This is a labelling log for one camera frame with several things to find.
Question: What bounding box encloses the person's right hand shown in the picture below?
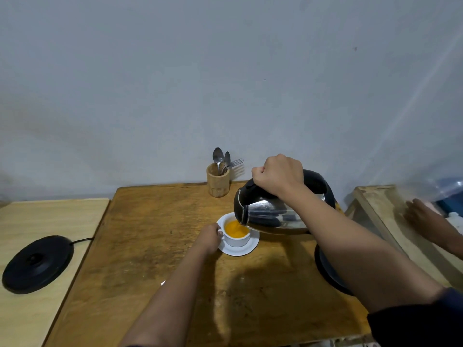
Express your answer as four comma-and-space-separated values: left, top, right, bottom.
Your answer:
251, 154, 305, 199

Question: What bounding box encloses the person's left hand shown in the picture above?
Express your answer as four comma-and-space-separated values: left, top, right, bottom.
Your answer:
193, 223, 224, 255

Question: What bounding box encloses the white cup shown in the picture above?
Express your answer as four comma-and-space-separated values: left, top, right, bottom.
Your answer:
219, 218, 252, 248

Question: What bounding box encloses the steel kettle with black handle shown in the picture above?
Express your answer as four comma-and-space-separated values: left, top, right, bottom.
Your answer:
234, 170, 337, 235

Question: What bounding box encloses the another person's forearm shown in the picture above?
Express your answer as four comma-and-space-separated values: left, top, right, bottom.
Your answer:
430, 217, 463, 260

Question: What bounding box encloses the person's right forearm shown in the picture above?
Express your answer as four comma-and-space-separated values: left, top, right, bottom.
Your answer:
278, 183, 447, 315

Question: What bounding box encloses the person's left forearm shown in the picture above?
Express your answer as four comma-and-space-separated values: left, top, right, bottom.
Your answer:
119, 247, 215, 347

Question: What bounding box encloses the orange drink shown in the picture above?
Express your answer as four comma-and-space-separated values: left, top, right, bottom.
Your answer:
225, 220, 250, 238

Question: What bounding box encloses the white saucer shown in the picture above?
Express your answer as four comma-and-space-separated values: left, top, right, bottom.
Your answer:
216, 212, 260, 257

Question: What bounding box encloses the wooden utensil holder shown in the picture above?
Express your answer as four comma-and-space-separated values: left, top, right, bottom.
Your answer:
206, 163, 231, 198

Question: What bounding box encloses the large metal spoon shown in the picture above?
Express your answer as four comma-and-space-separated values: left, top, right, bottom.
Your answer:
213, 147, 225, 174

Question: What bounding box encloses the black round plate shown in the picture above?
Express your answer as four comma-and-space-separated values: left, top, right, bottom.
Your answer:
314, 244, 355, 297

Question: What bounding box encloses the wooden rack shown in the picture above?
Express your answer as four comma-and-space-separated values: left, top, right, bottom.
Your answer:
344, 185, 463, 292

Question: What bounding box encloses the clear plastic bag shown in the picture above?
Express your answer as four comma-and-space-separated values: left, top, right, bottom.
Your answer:
396, 176, 463, 203

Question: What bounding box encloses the black round kettle base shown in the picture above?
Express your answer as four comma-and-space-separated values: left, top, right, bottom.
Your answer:
2, 235, 75, 295

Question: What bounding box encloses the blue container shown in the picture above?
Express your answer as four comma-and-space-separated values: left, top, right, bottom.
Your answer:
436, 193, 463, 217

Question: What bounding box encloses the white plastic bottle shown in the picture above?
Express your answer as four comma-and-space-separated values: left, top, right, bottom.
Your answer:
446, 212, 463, 235

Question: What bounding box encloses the dark sleeve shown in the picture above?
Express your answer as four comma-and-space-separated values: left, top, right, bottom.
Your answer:
367, 287, 463, 347

